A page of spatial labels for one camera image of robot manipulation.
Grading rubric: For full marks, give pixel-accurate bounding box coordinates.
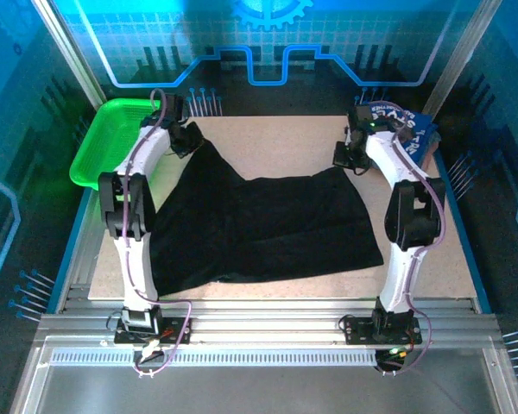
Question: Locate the black t-shirt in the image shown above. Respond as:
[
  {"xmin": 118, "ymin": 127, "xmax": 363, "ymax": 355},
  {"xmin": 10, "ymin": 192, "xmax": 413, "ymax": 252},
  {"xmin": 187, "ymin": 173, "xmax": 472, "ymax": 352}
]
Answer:
[{"xmin": 148, "ymin": 122, "xmax": 385, "ymax": 298}]

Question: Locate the blue printed folded t-shirt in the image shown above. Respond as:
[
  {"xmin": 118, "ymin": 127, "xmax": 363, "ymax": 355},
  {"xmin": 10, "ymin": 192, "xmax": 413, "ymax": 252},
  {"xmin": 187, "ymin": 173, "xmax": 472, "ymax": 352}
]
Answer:
[{"xmin": 367, "ymin": 101, "xmax": 439, "ymax": 167}]

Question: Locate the green plastic basket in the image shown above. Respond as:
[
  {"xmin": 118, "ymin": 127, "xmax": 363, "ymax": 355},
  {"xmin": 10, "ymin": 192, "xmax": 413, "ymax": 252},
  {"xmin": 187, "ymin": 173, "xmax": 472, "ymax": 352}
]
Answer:
[{"xmin": 68, "ymin": 97, "xmax": 165, "ymax": 191}]

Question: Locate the blue table side strip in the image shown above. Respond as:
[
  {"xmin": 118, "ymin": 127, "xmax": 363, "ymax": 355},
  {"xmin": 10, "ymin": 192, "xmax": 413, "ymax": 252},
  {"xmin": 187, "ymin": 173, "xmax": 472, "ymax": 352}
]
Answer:
[
  {"xmin": 47, "ymin": 187, "xmax": 92, "ymax": 314},
  {"xmin": 433, "ymin": 150, "xmax": 493, "ymax": 314}
]

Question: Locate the black controller with LEDs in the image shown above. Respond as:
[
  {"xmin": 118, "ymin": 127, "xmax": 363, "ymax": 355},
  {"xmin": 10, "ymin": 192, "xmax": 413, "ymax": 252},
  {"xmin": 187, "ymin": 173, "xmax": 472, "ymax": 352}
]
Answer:
[{"xmin": 373, "ymin": 344, "xmax": 414, "ymax": 376}]

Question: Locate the grey metal bottom panel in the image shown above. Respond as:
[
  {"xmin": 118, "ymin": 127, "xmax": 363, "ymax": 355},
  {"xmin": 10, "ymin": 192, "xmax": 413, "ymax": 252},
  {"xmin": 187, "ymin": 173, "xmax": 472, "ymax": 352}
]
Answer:
[{"xmin": 8, "ymin": 336, "xmax": 518, "ymax": 414}]

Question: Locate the aluminium frame post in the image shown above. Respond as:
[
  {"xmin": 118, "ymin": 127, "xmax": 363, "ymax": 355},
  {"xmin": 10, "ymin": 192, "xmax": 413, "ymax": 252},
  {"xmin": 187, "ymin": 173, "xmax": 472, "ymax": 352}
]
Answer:
[
  {"xmin": 32, "ymin": 0, "xmax": 109, "ymax": 114},
  {"xmin": 422, "ymin": 0, "xmax": 502, "ymax": 116}
]

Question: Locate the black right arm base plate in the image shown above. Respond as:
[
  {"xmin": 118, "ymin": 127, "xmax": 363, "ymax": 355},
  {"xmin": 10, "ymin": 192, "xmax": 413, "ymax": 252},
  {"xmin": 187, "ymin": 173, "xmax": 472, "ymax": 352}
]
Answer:
[{"xmin": 344, "ymin": 314, "xmax": 423, "ymax": 346}]

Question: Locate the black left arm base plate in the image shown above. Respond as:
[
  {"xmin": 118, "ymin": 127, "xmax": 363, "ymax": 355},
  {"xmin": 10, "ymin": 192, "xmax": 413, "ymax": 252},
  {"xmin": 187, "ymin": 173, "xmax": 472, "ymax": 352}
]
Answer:
[{"xmin": 113, "ymin": 317, "xmax": 193, "ymax": 346}]

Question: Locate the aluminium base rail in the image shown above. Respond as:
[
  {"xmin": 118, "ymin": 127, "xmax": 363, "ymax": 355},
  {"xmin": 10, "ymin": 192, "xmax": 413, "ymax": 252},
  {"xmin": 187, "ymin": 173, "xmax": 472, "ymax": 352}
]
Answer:
[{"xmin": 38, "ymin": 297, "xmax": 502, "ymax": 347}]

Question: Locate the white wire connector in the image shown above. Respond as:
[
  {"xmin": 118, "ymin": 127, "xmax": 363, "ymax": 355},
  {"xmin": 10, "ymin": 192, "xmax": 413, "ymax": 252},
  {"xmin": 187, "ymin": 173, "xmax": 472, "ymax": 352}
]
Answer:
[{"xmin": 133, "ymin": 338, "xmax": 165, "ymax": 361}]

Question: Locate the slotted grey cable duct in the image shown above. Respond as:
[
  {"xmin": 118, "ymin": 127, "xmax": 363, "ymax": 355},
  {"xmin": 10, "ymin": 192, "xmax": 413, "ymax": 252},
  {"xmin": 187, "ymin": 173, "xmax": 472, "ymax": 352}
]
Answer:
[{"xmin": 49, "ymin": 348, "xmax": 379, "ymax": 368}]

